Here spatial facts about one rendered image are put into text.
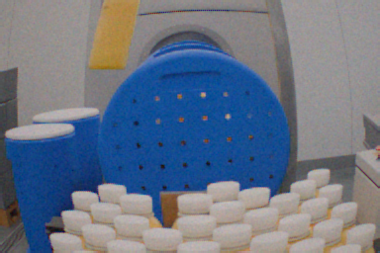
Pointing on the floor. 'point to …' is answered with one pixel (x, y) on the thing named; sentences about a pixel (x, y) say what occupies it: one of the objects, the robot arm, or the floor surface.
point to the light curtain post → (285, 85)
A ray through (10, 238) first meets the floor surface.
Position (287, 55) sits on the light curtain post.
